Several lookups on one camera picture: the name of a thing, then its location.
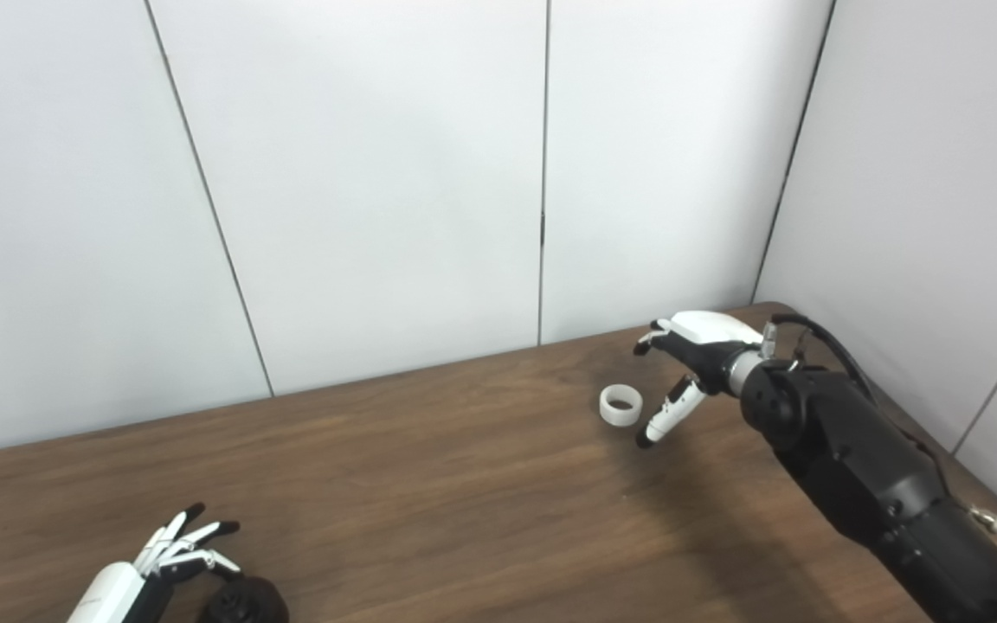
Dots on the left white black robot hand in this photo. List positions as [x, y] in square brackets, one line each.
[122, 588]

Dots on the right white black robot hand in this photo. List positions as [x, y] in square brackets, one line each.
[706, 346]

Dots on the round black stepped part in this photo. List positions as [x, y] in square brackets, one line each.
[247, 601]

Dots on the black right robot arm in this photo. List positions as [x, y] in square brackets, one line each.
[879, 476]

